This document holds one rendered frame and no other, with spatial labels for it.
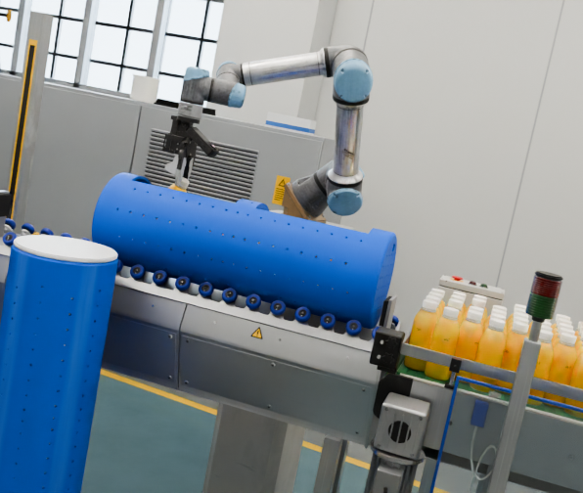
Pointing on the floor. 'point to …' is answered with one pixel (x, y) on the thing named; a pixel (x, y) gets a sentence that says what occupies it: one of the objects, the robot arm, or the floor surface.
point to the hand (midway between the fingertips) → (182, 182)
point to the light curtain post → (18, 182)
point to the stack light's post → (514, 416)
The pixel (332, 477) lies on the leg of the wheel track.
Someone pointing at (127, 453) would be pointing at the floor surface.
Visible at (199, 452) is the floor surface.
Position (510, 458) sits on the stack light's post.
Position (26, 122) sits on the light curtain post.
